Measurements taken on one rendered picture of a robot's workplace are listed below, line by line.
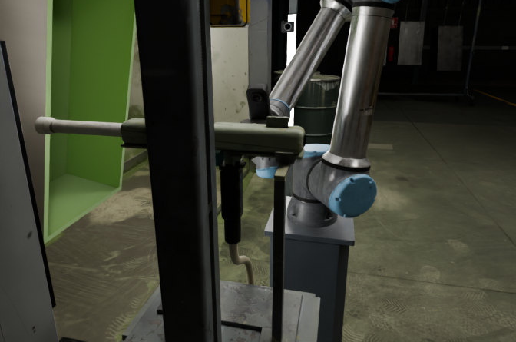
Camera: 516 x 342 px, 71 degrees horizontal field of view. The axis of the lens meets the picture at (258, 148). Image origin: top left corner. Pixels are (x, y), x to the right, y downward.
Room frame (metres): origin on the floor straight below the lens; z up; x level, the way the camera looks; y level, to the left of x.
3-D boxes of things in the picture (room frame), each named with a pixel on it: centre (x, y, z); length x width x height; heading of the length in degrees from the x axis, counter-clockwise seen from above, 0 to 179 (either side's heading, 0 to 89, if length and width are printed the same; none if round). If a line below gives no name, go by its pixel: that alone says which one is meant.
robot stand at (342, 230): (1.24, -0.20, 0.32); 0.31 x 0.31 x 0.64; 78
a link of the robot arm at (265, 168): (1.00, -0.04, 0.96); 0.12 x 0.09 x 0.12; 21
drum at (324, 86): (4.01, -0.61, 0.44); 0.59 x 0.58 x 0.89; 2
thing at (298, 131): (0.60, 0.16, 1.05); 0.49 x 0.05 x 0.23; 78
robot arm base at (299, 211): (1.24, -0.20, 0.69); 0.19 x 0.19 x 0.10
